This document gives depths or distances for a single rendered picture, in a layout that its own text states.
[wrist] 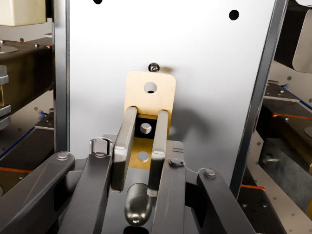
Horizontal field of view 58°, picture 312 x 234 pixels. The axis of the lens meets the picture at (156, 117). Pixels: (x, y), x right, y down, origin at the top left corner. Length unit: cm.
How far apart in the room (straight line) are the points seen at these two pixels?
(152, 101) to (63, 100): 13
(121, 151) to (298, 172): 20
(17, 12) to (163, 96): 13
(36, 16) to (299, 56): 26
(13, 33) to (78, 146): 38
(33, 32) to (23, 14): 39
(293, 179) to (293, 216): 51
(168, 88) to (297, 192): 17
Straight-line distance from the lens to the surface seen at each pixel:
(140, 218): 32
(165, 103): 22
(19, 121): 72
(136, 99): 22
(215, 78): 30
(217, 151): 33
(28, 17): 27
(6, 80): 28
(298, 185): 31
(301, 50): 34
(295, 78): 66
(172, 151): 17
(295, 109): 48
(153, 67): 29
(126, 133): 17
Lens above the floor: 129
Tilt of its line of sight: 69 degrees down
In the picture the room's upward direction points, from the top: 173 degrees counter-clockwise
